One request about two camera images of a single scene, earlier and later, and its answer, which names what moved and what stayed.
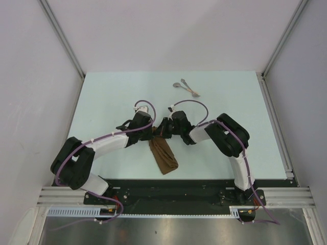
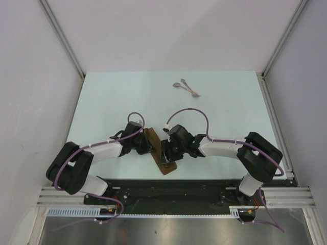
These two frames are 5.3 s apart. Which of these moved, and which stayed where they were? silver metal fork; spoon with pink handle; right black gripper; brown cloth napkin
Moved: right black gripper
Stayed: brown cloth napkin; silver metal fork; spoon with pink handle
